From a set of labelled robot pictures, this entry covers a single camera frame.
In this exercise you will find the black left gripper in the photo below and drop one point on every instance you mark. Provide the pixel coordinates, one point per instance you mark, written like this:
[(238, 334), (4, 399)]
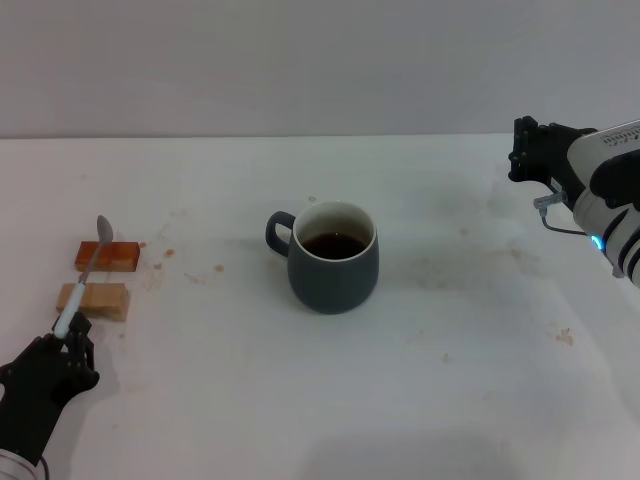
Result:
[(35, 385)]

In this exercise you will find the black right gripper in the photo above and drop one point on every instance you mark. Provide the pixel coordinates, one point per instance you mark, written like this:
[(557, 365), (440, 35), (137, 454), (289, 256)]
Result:
[(562, 150)]

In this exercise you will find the grey ceramic cup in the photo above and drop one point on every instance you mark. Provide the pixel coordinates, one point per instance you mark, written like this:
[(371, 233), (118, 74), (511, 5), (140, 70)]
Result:
[(332, 285)]

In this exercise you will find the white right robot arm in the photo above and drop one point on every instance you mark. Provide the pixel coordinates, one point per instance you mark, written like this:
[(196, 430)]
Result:
[(625, 245)]

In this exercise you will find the light wooden block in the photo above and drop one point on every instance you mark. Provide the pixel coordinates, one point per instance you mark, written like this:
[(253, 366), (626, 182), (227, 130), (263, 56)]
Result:
[(107, 300)]

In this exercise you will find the reddish brown wooden block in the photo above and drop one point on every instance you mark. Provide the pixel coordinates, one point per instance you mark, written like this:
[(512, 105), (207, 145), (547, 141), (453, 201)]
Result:
[(122, 255)]

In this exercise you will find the dark coffee liquid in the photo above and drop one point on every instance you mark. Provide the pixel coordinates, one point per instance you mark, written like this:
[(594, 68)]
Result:
[(332, 247)]

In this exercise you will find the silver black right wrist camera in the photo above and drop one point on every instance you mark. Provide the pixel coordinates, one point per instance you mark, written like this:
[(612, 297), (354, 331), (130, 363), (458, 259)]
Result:
[(615, 155)]

